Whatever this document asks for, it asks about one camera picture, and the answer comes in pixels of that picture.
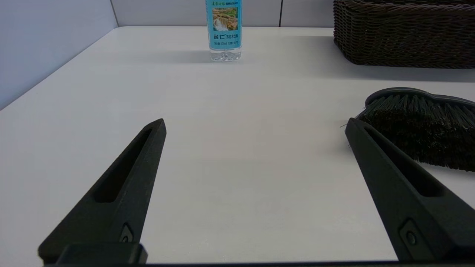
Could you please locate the dark brown wicker basket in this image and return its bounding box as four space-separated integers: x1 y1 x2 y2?
333 0 475 69

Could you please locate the green handled black brush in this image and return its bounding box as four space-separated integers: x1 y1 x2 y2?
341 87 475 172

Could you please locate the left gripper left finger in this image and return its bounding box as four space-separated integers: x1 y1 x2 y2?
38 119 167 264

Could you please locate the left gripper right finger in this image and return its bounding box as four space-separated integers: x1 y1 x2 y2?
345 118 475 261

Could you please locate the blue label soda water bottle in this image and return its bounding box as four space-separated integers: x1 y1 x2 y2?
205 0 243 62

